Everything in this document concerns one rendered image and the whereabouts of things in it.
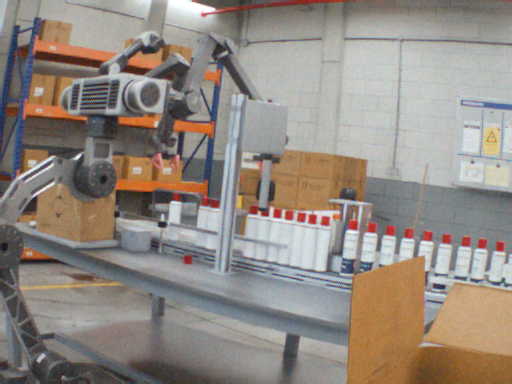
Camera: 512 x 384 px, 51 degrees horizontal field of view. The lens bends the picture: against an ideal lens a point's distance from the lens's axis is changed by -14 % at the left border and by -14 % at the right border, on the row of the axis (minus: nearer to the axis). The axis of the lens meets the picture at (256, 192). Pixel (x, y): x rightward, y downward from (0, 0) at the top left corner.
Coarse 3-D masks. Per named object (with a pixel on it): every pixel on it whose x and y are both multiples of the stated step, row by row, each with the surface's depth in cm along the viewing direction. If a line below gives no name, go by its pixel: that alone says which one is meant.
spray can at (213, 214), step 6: (216, 204) 247; (210, 210) 247; (216, 210) 247; (210, 216) 247; (216, 216) 247; (210, 222) 247; (216, 222) 247; (210, 228) 247; (216, 228) 247; (210, 234) 247; (210, 240) 247; (216, 240) 248; (204, 246) 249; (210, 246) 247
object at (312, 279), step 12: (120, 240) 273; (156, 240) 260; (168, 252) 256; (180, 252) 253; (192, 252) 249; (204, 252) 245; (240, 264) 235; (252, 264) 233; (264, 264) 229; (276, 276) 226; (288, 276) 223; (300, 276) 221; (312, 276) 218; (324, 276) 215; (324, 288) 215; (336, 288) 212; (348, 288) 210
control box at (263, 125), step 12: (252, 108) 220; (264, 108) 222; (276, 108) 223; (288, 108) 225; (240, 120) 223; (252, 120) 221; (264, 120) 222; (276, 120) 224; (240, 132) 222; (252, 132) 221; (264, 132) 223; (276, 132) 224; (240, 144) 221; (252, 144) 221; (264, 144) 223; (276, 144) 225
